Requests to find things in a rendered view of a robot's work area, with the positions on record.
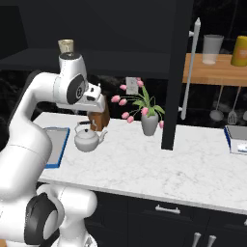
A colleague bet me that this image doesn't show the dark base cabinet door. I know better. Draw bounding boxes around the dark base cabinet door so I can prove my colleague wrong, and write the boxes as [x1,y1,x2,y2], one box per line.
[203,226,247,247]
[126,221,206,247]

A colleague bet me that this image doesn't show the blue grey kitchen scale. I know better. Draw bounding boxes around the blue grey kitchen scale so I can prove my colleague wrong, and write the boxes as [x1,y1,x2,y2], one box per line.
[223,124,247,156]

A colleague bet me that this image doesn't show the grey metal kettle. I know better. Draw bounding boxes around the grey metal kettle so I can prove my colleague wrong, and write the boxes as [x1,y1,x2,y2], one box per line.
[73,120,109,153]

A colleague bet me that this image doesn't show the dark wall cabinet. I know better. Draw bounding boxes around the dark wall cabinet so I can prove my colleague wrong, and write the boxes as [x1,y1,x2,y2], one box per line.
[0,0,181,80]

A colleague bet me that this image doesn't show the blue rimmed grey tray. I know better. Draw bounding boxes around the blue rimmed grey tray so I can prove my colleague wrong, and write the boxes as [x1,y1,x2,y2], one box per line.
[42,126,71,170]

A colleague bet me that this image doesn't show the silver base cabinet handle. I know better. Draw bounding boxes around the silver base cabinet handle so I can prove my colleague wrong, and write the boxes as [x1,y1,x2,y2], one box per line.
[191,232,203,247]
[206,234,217,247]

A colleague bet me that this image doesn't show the yellow jar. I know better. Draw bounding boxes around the yellow jar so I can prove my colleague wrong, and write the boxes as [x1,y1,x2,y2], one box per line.
[230,35,247,68]

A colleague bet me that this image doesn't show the hanging silver spatula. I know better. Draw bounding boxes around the hanging silver spatula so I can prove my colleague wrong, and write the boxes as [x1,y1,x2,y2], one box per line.
[227,85,242,126]

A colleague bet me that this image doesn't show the hanging silver ladle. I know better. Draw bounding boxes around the hanging silver ladle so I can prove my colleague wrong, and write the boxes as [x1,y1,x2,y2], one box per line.
[209,85,226,123]

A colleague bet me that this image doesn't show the pink tulips in grey vase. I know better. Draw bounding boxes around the pink tulips in grey vase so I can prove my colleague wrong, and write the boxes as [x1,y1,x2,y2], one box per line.
[110,76,167,137]

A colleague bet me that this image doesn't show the clear glass cup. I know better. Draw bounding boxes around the clear glass cup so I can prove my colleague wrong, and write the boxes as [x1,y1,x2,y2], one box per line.
[202,34,226,66]

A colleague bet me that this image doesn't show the brown wooden knife block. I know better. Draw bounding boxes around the brown wooden knife block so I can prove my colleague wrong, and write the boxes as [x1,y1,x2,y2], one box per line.
[87,103,111,132]

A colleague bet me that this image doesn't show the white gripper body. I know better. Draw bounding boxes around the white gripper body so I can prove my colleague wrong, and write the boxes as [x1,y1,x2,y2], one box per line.
[56,94,107,114]

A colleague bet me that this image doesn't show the wooden wall shelf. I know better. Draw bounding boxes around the wooden wall shelf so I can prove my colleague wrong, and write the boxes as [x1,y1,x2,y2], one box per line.
[181,52,247,88]

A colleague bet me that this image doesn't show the long silver door handle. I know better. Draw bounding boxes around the long silver door handle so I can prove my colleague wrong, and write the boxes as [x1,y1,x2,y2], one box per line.
[180,17,203,121]

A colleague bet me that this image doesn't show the beige mug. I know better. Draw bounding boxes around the beige mug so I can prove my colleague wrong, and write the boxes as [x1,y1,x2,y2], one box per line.
[57,39,75,54]

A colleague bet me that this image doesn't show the dark drawer front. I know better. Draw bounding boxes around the dark drawer front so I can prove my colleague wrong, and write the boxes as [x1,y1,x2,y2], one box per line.
[86,190,129,226]
[207,210,247,233]
[126,195,214,227]

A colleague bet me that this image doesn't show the grey wall outlet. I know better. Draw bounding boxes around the grey wall outlet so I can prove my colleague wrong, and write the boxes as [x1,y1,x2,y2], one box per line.
[125,76,140,96]

